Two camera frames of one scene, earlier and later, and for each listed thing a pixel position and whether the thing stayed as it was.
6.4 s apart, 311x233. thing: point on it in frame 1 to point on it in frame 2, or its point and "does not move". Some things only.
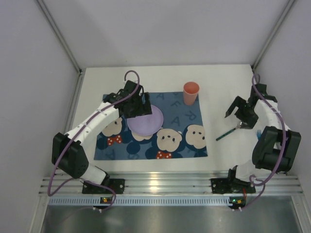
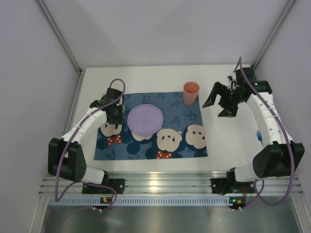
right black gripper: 243,113 to 226,101
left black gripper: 137,111 to 115,116
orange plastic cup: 191,90 does not move
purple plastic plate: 146,124 does not move
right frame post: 287,7 does not move
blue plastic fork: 259,132 does not move
